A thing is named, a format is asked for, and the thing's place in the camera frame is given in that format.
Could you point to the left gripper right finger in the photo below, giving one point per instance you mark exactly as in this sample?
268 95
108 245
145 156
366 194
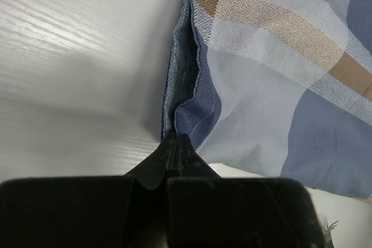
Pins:
187 163

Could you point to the blue plaid cloth placemat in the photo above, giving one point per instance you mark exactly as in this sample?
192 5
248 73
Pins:
279 88

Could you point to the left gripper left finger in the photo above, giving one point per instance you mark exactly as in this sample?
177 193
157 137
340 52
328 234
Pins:
151 171

